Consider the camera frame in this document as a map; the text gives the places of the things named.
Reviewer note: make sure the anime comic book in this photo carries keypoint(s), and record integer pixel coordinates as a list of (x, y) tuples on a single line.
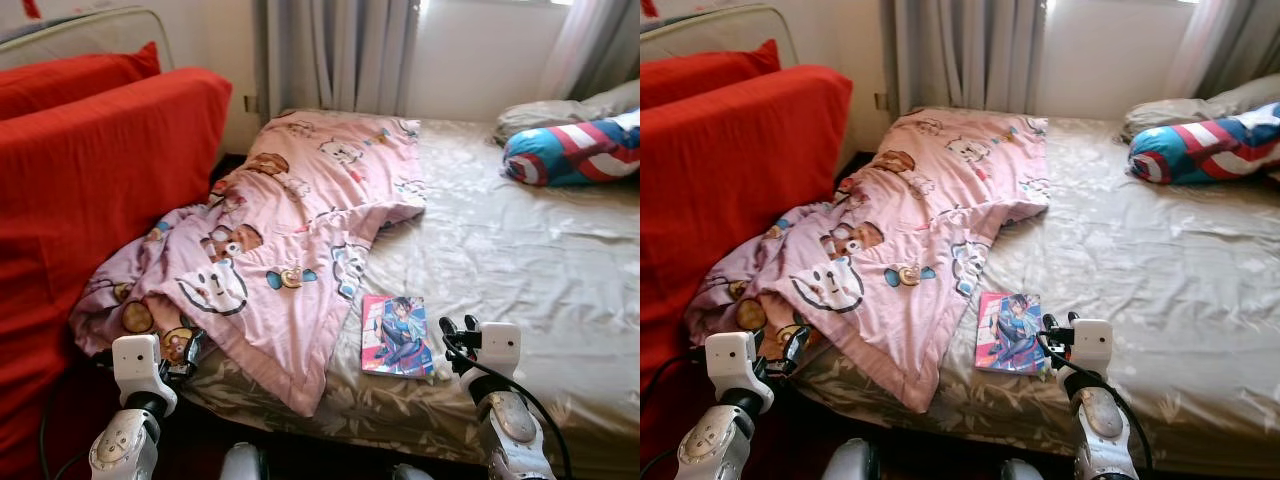
[(398, 335), (1010, 332)]

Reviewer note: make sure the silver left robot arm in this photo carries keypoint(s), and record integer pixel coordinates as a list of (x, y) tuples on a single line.
[(125, 445), (715, 445)]

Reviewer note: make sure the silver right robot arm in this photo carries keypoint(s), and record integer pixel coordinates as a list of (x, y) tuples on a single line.
[(510, 425), (1100, 430)]

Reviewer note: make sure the bed with beige floral sheet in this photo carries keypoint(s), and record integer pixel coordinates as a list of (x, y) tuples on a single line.
[(520, 260), (1150, 260)]

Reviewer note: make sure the silver left robot leg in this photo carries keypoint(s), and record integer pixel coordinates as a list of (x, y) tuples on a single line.
[(850, 460), (243, 462)]

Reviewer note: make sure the silver robot leg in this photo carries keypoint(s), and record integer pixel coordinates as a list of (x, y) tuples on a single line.
[(850, 460), (243, 462), (1022, 470), (412, 472)]

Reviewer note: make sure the silver right robot leg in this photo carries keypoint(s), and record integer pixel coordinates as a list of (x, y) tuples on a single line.
[(412, 472), (1022, 470)]

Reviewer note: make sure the pink cartoon blanket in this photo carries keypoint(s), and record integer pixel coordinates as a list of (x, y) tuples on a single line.
[(300, 200), (920, 200)]

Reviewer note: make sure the large red cushion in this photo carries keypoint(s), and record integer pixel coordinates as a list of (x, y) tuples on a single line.
[(730, 170), (90, 170)]

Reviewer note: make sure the red white blue bolster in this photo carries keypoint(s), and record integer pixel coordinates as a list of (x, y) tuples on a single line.
[(1200, 150), (570, 152)]

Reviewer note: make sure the light beige pillow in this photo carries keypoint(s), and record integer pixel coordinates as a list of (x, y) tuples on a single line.
[(1165, 115), (540, 118)]

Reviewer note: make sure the taupe pillow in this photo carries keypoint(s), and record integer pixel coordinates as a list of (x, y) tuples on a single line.
[(1250, 97), (615, 100)]

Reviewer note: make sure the red pillow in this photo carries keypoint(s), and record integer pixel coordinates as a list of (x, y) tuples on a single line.
[(700, 75), (60, 85)]

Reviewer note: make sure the grey curtain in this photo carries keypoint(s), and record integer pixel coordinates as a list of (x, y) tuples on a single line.
[(965, 50), (1248, 45), (618, 45), (340, 50)]

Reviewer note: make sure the white sheer curtain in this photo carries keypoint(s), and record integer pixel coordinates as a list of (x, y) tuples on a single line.
[(1195, 50), (570, 50)]

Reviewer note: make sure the beige padded headboard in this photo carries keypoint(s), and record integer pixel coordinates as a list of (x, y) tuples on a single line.
[(720, 35), (90, 35)]

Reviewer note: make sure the bright window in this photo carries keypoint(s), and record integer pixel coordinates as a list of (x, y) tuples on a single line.
[(1120, 2), (490, 2)]

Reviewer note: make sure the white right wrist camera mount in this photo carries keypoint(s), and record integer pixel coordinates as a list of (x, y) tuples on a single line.
[(1092, 345), (500, 345)]

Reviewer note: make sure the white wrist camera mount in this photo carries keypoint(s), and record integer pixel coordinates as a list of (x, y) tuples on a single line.
[(500, 345), (728, 362), (1092, 345), (135, 362)]

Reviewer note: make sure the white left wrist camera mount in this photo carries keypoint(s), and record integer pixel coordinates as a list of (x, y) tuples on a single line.
[(135, 362), (728, 362)]

